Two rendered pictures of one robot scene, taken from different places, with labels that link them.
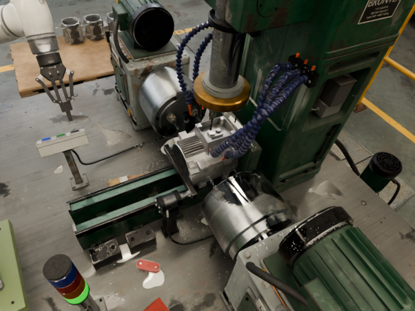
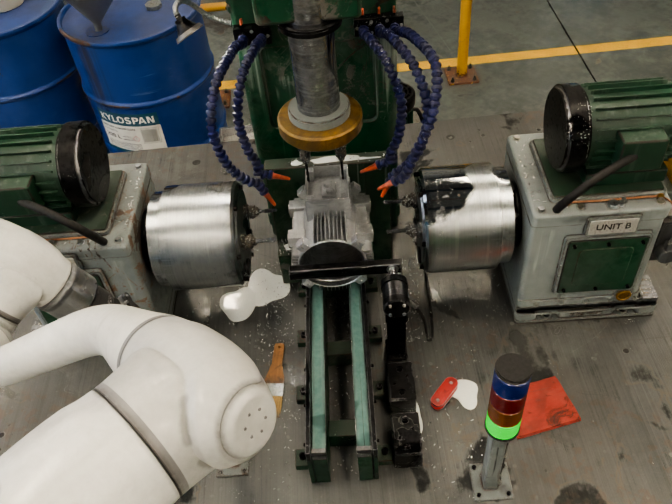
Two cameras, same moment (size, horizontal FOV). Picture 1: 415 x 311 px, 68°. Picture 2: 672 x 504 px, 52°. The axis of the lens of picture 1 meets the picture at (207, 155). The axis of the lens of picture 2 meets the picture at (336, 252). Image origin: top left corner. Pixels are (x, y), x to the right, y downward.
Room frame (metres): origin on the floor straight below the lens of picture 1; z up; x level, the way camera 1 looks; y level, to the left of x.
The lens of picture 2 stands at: (0.08, 0.95, 2.17)
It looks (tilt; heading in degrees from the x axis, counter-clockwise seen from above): 46 degrees down; 306
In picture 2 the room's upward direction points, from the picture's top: 6 degrees counter-clockwise
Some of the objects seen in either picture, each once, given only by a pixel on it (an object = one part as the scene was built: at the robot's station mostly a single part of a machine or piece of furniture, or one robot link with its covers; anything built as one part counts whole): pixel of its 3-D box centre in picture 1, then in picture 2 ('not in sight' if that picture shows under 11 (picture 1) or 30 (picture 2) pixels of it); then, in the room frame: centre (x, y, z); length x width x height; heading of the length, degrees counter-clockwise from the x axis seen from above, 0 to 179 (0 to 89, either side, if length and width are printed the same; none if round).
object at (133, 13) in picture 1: (136, 41); (45, 219); (1.29, 0.39, 1.16); 0.33 x 0.26 x 0.42; 33
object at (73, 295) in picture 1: (70, 284); (506, 406); (0.23, 0.30, 1.10); 0.06 x 0.06 x 0.04
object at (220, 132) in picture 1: (215, 135); (328, 193); (0.80, -0.02, 1.11); 0.12 x 0.11 x 0.07; 123
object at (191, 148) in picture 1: (204, 155); (331, 234); (0.77, 0.01, 1.02); 0.20 x 0.19 x 0.19; 123
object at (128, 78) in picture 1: (148, 75); (91, 259); (1.27, 0.34, 0.99); 0.35 x 0.31 x 0.37; 33
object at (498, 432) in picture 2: (75, 289); (503, 419); (0.23, 0.30, 1.05); 0.06 x 0.06 x 0.04
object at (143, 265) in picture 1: (148, 266); (444, 393); (0.40, 0.16, 0.81); 0.09 x 0.03 x 0.02; 83
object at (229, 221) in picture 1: (251, 222); (471, 216); (0.50, -0.17, 1.04); 0.41 x 0.25 x 0.25; 33
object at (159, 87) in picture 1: (167, 95); (183, 237); (1.07, 0.21, 1.04); 0.37 x 0.25 x 0.25; 33
